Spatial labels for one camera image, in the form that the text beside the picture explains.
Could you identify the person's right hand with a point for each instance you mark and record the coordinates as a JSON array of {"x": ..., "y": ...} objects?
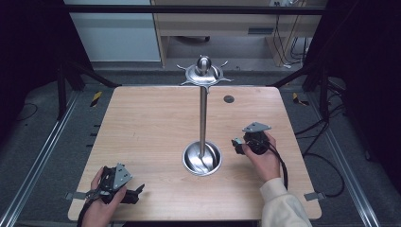
[{"x": 265, "y": 165}]

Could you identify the black horizontal frame bar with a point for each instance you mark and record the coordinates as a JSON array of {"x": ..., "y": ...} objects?
[{"x": 189, "y": 9}]

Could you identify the grey metal table bracket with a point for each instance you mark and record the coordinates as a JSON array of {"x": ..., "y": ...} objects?
[
  {"x": 314, "y": 196},
  {"x": 75, "y": 195}
]

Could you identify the white cabinet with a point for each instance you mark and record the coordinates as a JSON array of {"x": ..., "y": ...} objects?
[{"x": 113, "y": 34}]

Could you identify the light wooden desk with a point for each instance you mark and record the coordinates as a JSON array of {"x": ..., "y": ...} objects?
[{"x": 220, "y": 23}]

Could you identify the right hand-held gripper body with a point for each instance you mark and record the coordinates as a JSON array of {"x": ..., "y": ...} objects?
[{"x": 256, "y": 140}]

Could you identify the black metal frame strut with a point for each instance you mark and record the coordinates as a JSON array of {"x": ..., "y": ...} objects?
[
  {"x": 323, "y": 91},
  {"x": 62, "y": 91}
]

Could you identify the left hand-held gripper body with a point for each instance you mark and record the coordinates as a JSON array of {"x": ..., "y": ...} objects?
[{"x": 121, "y": 176}]

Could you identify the aluminium floor rail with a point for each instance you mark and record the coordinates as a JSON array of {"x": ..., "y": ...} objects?
[
  {"x": 343, "y": 164},
  {"x": 38, "y": 164}
]

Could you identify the dark round table grommet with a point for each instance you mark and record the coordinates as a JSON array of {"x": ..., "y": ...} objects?
[{"x": 229, "y": 99}]

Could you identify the steel utensil rack stand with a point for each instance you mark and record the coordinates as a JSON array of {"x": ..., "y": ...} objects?
[{"x": 203, "y": 126}]

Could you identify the person's left hand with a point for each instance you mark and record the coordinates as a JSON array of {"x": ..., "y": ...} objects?
[{"x": 101, "y": 211}]

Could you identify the black yellow striped tape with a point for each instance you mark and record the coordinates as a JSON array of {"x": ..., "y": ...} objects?
[
  {"x": 96, "y": 98},
  {"x": 298, "y": 99}
]

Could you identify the black curtain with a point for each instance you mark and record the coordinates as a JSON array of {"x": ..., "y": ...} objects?
[
  {"x": 372, "y": 78},
  {"x": 28, "y": 47}
]

